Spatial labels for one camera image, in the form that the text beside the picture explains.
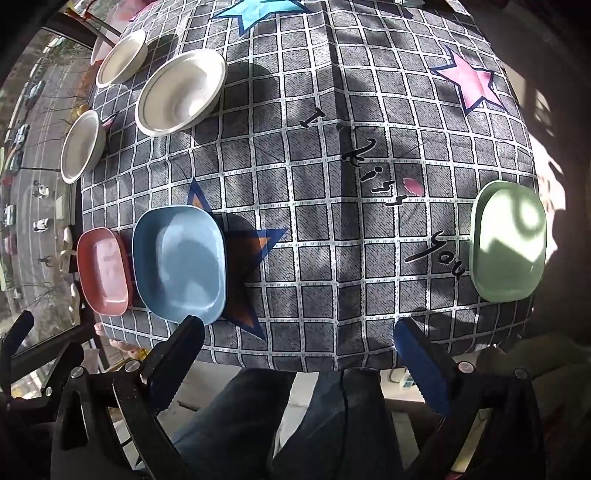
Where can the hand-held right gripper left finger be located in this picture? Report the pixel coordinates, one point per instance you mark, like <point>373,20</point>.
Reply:
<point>168,378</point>

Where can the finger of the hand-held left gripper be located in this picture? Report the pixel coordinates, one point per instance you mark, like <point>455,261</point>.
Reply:
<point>18,330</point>
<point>62,369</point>

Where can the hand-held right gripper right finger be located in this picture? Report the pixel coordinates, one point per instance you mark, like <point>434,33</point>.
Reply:
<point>418,360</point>

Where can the small white bowl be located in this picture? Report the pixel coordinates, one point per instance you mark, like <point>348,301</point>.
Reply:
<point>83,145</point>
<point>122,57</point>

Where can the large white bowl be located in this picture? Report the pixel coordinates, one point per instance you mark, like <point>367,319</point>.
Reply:
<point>180,92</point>

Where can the person's left leg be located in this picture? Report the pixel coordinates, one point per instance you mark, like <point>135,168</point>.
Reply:
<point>226,424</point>

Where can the red plate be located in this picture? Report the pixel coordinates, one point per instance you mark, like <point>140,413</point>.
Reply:
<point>104,272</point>

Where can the blue plate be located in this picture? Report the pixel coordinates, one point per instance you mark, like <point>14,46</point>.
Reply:
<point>180,263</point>

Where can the green plate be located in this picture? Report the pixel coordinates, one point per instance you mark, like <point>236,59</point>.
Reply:
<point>508,240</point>

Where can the grey checked star-print tablecloth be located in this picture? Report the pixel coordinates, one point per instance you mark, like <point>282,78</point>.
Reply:
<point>323,230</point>

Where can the pale pink cup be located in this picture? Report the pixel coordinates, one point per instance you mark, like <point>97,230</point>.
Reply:
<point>99,48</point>

